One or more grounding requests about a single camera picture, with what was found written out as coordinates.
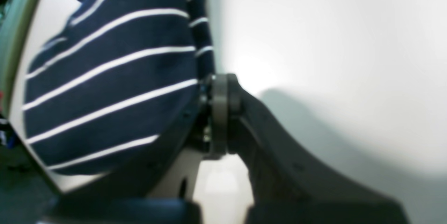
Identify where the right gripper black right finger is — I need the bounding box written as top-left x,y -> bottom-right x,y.
227,74 -> 409,224

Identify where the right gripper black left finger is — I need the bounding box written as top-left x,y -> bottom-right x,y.
46,74 -> 228,224

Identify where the navy white striped t-shirt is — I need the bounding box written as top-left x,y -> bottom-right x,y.
21,0 -> 215,175

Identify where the pale green bin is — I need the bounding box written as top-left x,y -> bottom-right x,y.
0,0 -> 51,120

